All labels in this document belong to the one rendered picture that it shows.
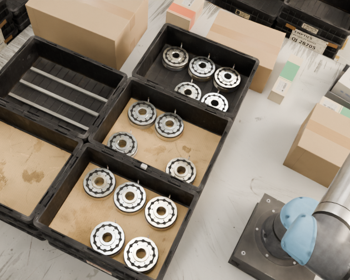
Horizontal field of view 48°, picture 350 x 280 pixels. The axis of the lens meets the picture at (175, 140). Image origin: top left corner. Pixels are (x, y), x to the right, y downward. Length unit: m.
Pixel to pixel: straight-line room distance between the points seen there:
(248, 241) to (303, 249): 0.66
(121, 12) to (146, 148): 0.59
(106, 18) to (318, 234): 1.23
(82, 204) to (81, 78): 0.51
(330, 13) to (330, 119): 1.12
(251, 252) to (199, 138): 0.42
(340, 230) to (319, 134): 0.84
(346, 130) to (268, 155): 0.30
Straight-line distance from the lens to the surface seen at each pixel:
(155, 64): 1.58
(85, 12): 1.67
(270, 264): 1.33
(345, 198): 0.74
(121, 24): 1.62
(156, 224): 1.23
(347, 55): 3.13
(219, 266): 1.39
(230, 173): 1.51
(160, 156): 1.35
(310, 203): 1.17
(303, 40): 2.45
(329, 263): 0.69
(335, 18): 2.56
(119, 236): 1.22
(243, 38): 1.70
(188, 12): 1.88
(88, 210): 1.28
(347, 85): 1.80
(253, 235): 1.34
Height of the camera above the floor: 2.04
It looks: 60 degrees down
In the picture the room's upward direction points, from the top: 10 degrees clockwise
